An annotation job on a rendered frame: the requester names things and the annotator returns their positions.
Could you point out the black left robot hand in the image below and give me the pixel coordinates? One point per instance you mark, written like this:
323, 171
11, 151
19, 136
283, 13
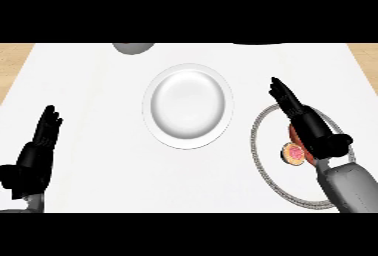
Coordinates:
35, 156

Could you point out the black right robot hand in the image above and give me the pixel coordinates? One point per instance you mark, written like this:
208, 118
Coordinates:
310, 128

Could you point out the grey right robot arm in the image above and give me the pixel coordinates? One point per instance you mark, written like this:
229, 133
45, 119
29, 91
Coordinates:
348, 186

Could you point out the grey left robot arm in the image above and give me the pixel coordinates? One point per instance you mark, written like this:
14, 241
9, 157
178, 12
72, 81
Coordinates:
26, 203

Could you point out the white round placemat grey rim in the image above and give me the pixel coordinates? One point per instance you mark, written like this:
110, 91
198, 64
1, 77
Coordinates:
274, 166

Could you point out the white oval plate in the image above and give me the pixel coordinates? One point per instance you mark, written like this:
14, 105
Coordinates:
187, 105

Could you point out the grey rounded object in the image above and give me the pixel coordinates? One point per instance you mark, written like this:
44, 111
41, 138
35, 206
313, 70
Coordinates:
131, 48

